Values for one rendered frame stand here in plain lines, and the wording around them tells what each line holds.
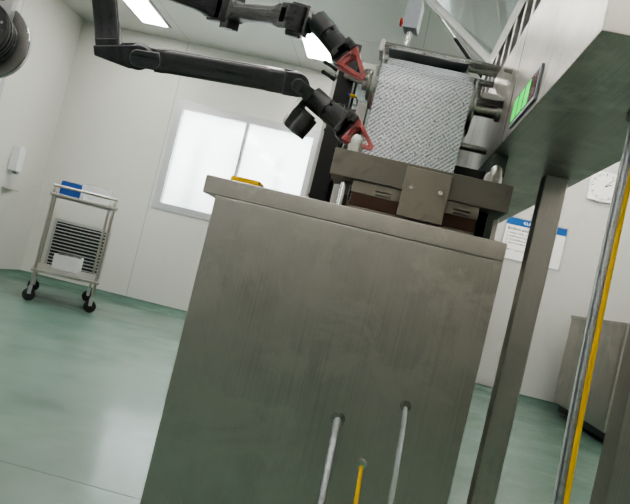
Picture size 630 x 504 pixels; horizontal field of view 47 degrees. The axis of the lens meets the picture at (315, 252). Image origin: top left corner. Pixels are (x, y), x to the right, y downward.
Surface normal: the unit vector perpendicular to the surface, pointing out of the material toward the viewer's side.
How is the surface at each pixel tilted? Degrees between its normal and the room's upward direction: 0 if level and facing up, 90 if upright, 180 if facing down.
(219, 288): 90
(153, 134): 90
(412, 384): 90
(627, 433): 90
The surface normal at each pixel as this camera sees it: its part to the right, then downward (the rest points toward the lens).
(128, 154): -0.08, -0.05
